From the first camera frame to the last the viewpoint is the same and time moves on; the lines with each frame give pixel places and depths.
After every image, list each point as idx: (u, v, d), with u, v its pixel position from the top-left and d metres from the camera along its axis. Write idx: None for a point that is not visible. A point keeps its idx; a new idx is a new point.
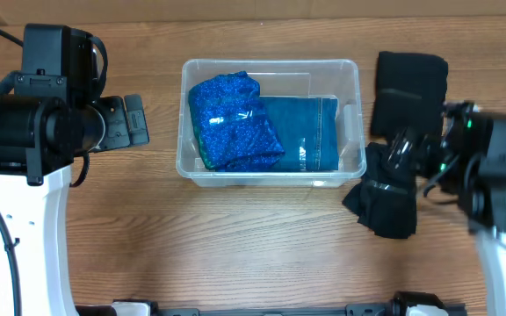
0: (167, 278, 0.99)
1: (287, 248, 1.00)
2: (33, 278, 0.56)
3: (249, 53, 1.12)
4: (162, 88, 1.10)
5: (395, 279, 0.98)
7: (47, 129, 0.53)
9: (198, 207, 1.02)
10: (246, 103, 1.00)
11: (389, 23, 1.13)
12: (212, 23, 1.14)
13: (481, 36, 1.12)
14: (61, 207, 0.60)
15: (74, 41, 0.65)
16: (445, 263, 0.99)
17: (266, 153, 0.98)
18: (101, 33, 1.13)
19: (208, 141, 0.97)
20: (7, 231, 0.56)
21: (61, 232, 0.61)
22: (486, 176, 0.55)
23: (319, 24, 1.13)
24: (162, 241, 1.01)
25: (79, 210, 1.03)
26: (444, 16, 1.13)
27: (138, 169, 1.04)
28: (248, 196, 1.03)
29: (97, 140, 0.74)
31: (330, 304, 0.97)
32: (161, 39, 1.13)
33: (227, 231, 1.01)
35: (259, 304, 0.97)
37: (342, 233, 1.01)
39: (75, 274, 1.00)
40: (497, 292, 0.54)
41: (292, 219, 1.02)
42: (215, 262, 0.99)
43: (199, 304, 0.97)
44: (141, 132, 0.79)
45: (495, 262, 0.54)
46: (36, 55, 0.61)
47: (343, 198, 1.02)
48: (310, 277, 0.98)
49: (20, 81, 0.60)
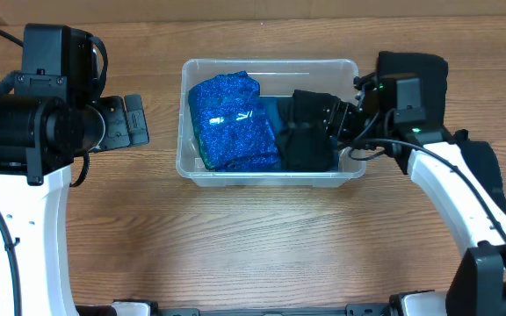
0: (167, 278, 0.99)
1: (287, 248, 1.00)
2: (33, 277, 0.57)
3: (249, 53, 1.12)
4: (162, 89, 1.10)
5: (396, 279, 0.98)
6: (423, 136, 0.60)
7: (48, 128, 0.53)
9: (198, 207, 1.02)
10: (246, 103, 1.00)
11: (389, 23, 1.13)
12: (212, 23, 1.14)
13: (481, 36, 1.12)
14: (61, 207, 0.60)
15: (74, 40, 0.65)
16: (444, 263, 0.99)
17: (265, 153, 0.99)
18: (101, 33, 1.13)
19: (208, 141, 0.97)
20: (7, 230, 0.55)
21: (61, 230, 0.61)
22: (401, 124, 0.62)
23: (319, 24, 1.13)
24: (162, 241, 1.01)
25: (79, 210, 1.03)
26: (444, 16, 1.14)
27: (138, 169, 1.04)
28: (247, 196, 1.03)
29: (97, 140, 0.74)
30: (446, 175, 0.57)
31: (331, 304, 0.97)
32: (161, 39, 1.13)
33: (227, 231, 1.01)
35: (259, 304, 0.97)
37: (342, 233, 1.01)
39: (75, 274, 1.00)
40: (441, 194, 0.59)
41: (292, 219, 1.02)
42: (215, 262, 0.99)
43: (199, 304, 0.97)
44: (141, 132, 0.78)
45: (419, 167, 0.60)
46: (37, 56, 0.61)
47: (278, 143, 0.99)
48: (309, 277, 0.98)
49: (20, 81, 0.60)
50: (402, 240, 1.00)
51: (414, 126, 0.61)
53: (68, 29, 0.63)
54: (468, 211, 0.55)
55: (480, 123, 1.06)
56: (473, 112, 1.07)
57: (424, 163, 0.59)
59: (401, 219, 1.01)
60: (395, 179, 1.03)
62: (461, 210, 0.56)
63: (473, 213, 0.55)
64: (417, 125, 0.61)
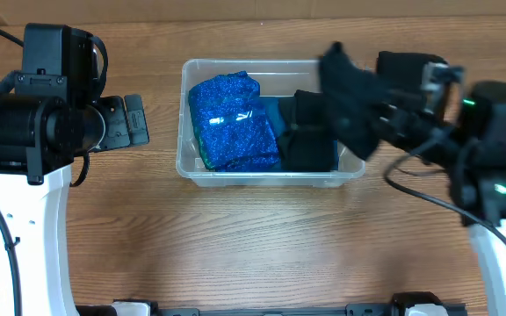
0: (167, 278, 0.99)
1: (287, 248, 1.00)
2: (34, 277, 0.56)
3: (249, 53, 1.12)
4: (162, 89, 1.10)
5: (395, 280, 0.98)
6: None
7: (48, 129, 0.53)
9: (198, 207, 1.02)
10: (246, 103, 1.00)
11: (389, 23, 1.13)
12: (212, 24, 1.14)
13: (480, 37, 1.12)
14: (62, 207, 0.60)
15: (75, 40, 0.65)
16: (444, 264, 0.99)
17: (265, 153, 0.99)
18: (101, 33, 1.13)
19: (208, 141, 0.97)
20: (8, 229, 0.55)
21: (61, 230, 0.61)
22: (480, 166, 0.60)
23: (319, 25, 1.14)
24: (161, 241, 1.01)
25: (79, 210, 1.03)
26: (444, 16, 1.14)
27: (138, 169, 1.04)
28: (248, 196, 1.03)
29: (97, 140, 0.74)
30: None
31: (331, 304, 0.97)
32: (161, 39, 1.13)
33: (227, 231, 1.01)
35: (259, 304, 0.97)
37: (342, 233, 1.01)
39: (74, 274, 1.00)
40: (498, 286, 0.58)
41: (292, 219, 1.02)
42: (215, 262, 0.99)
43: (199, 304, 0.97)
44: (141, 132, 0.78)
45: (487, 247, 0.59)
46: (36, 56, 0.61)
47: (278, 142, 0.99)
48: (309, 277, 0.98)
49: (20, 81, 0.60)
50: (402, 240, 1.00)
51: (499, 181, 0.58)
53: (68, 30, 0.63)
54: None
55: None
56: None
57: (495, 246, 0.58)
59: (401, 219, 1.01)
60: (395, 179, 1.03)
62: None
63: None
64: (501, 179, 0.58)
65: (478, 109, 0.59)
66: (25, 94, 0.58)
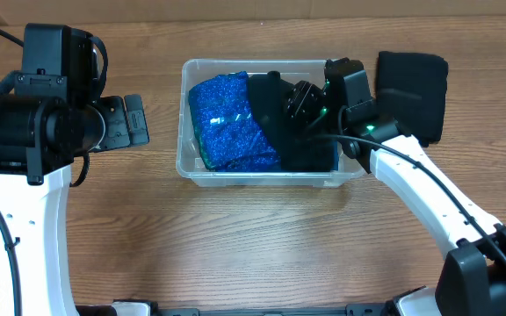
0: (167, 278, 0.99)
1: (287, 248, 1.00)
2: (33, 277, 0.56)
3: (249, 53, 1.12)
4: (162, 89, 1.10)
5: (396, 279, 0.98)
6: (379, 132, 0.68)
7: (48, 128, 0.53)
9: (198, 207, 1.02)
10: (246, 103, 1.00)
11: (389, 23, 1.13)
12: (212, 24, 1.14)
13: (481, 36, 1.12)
14: (62, 208, 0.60)
15: (75, 40, 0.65)
16: (444, 263, 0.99)
17: (265, 153, 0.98)
18: (101, 33, 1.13)
19: (208, 141, 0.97)
20: (8, 229, 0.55)
21: (61, 230, 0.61)
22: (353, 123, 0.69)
23: (319, 25, 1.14)
24: (162, 241, 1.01)
25: (79, 210, 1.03)
26: (444, 16, 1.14)
27: (138, 169, 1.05)
28: (248, 196, 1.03)
29: (97, 140, 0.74)
30: (410, 174, 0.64)
31: (331, 304, 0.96)
32: (161, 39, 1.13)
33: (227, 231, 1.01)
35: (259, 304, 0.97)
37: (342, 233, 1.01)
39: (74, 274, 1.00)
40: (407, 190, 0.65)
41: (292, 219, 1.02)
42: (215, 262, 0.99)
43: (199, 304, 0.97)
44: (141, 132, 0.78)
45: (383, 166, 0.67)
46: (36, 55, 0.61)
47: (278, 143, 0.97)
48: (310, 277, 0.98)
49: (20, 81, 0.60)
50: (402, 240, 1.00)
51: (366, 124, 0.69)
53: (68, 30, 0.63)
54: (428, 194, 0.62)
55: (480, 123, 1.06)
56: (473, 111, 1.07)
57: (383, 160, 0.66)
59: (401, 219, 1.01)
60: None
62: (430, 202, 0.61)
63: (445, 211, 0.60)
64: (371, 123, 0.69)
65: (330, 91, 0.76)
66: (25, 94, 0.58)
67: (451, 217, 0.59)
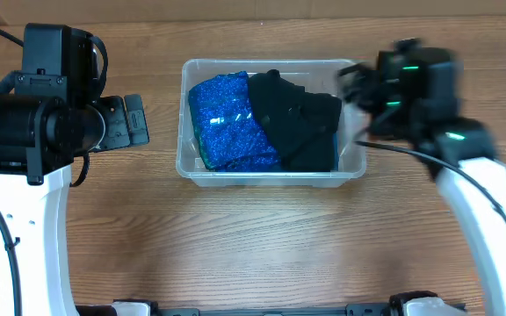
0: (167, 278, 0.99)
1: (287, 248, 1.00)
2: (33, 277, 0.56)
3: (249, 53, 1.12)
4: (162, 89, 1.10)
5: (396, 279, 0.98)
6: (465, 143, 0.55)
7: (48, 128, 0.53)
9: (197, 207, 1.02)
10: (246, 104, 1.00)
11: (389, 23, 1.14)
12: (212, 24, 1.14)
13: (480, 36, 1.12)
14: (62, 208, 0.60)
15: (75, 40, 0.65)
16: (444, 263, 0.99)
17: (265, 153, 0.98)
18: (101, 33, 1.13)
19: (208, 141, 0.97)
20: (7, 229, 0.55)
21: (61, 231, 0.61)
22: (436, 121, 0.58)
23: (319, 25, 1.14)
24: (161, 241, 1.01)
25: (79, 210, 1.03)
26: (444, 16, 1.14)
27: (138, 169, 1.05)
28: (247, 196, 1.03)
29: (97, 140, 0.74)
30: (487, 215, 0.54)
31: (331, 304, 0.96)
32: (161, 39, 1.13)
33: (227, 231, 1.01)
35: (259, 304, 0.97)
37: (343, 233, 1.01)
39: (74, 274, 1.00)
40: (472, 226, 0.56)
41: (292, 219, 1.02)
42: (215, 262, 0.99)
43: (199, 304, 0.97)
44: (141, 132, 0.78)
45: (455, 191, 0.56)
46: (36, 55, 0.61)
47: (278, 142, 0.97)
48: (310, 277, 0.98)
49: (20, 81, 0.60)
50: (402, 240, 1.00)
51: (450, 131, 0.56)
53: (68, 30, 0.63)
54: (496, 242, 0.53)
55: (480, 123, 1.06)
56: (472, 111, 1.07)
57: (459, 188, 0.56)
59: (401, 219, 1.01)
60: (395, 179, 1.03)
62: (493, 245, 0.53)
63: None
64: (451, 124, 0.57)
65: (421, 72, 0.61)
66: (25, 94, 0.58)
67: None
